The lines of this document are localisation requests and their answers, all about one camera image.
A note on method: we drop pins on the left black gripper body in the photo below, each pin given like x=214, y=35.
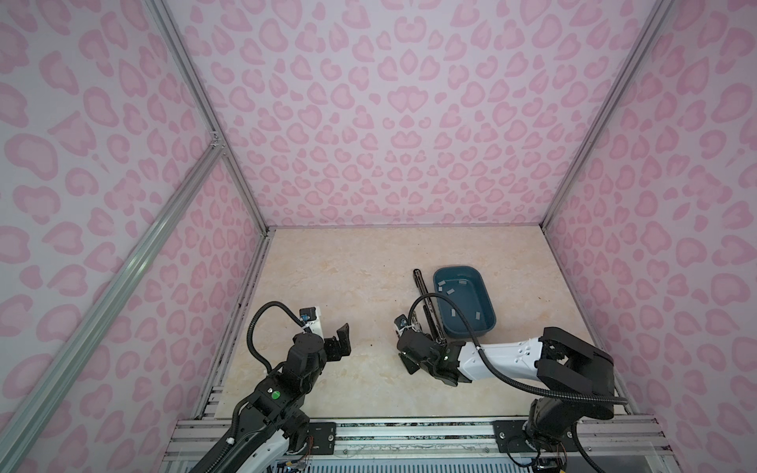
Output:
x=322, y=361

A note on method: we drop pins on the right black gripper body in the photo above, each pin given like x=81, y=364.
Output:
x=411, y=367

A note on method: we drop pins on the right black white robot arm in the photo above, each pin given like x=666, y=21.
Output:
x=569, y=378

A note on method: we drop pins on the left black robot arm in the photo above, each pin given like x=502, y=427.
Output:
x=270, y=423

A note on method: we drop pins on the teal plastic tray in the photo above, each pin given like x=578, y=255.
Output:
x=470, y=298

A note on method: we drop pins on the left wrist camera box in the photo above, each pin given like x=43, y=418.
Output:
x=311, y=319

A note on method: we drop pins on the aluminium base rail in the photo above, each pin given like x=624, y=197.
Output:
x=627, y=443

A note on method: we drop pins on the aluminium frame diagonal bar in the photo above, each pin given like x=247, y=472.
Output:
x=35, y=412

